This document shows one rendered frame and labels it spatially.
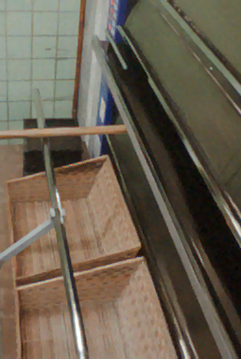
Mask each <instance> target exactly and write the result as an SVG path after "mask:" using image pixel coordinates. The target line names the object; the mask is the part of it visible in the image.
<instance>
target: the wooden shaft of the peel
mask: <svg viewBox="0 0 241 359"><path fill-rule="evenodd" d="M126 133H128V132H127V130H126V126H125V124H123V125H100V126H79V127H78V128H57V129H35V130H14V131H0V139H6V138H26V137H45V136H86V135H106V134H126Z"/></svg>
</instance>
